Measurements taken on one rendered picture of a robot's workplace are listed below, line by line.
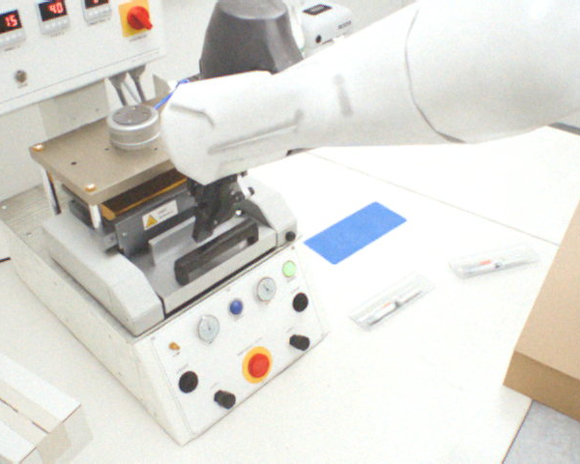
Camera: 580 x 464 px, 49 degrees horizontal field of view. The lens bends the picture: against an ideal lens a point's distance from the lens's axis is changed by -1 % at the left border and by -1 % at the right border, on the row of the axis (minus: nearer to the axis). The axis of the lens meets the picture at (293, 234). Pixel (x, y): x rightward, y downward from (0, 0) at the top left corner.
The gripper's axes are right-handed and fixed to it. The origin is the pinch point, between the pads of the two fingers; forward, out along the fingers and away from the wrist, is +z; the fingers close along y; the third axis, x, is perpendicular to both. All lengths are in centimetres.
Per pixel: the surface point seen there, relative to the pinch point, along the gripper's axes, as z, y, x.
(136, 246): 6.5, -5.5, -7.9
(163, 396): 15.1, 14.2, -16.3
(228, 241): 0.7, 4.2, 1.3
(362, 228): 27, 5, 44
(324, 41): 31, -49, 87
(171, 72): 42, -68, 48
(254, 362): 16.9, 17.5, -0.7
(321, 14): 26, -55, 89
